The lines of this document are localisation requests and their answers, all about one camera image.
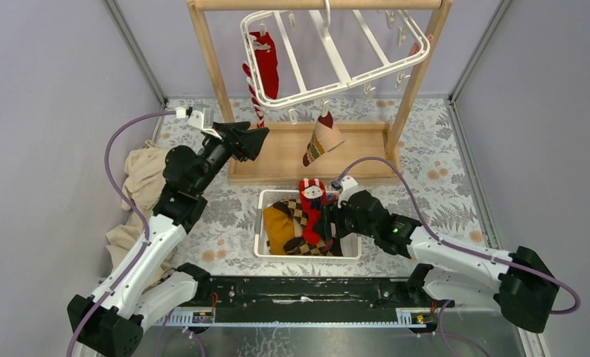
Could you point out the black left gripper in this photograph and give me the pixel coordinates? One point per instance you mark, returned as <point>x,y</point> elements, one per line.
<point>239,140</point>

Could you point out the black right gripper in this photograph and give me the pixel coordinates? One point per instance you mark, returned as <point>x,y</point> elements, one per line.
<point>331,213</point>

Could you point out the white plastic basket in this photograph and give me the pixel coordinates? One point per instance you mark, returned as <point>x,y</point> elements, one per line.
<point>351,245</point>

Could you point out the pink patterned sock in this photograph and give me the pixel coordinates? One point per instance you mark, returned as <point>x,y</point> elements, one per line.
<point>331,198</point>

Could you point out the red bow sock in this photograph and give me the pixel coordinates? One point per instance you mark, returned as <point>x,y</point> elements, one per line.
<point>313,196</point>

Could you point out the wooden hanger stand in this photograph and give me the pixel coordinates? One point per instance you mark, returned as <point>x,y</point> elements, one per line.
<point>280,160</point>

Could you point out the mustard yellow sock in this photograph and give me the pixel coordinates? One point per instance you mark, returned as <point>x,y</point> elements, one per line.
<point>279,227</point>

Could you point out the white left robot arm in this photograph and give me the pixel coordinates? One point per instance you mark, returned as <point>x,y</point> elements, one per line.
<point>114,317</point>

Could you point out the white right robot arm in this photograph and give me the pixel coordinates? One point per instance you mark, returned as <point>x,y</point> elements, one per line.
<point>517,284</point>

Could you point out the white plastic clip hanger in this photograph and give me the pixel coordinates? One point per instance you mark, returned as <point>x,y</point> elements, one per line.
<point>293,89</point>

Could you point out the red white striped sock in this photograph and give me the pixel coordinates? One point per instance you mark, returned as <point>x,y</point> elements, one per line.
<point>257,107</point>

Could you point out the beige crumpled cloth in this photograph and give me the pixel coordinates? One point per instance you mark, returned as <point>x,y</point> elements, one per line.
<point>143,185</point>

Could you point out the beige sock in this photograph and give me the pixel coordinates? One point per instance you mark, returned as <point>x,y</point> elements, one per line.
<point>326,136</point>

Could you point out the plain red sock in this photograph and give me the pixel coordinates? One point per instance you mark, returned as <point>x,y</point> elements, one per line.
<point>267,62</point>

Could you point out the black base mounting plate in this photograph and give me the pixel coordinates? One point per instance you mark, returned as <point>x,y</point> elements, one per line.
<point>313,300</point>

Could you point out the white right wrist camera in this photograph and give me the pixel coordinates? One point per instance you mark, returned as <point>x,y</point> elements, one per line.
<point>346,186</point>

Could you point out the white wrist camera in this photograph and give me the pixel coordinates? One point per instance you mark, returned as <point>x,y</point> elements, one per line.
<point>346,186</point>
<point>200,117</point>

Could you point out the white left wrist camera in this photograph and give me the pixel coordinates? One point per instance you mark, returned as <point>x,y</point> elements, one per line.
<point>200,117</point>

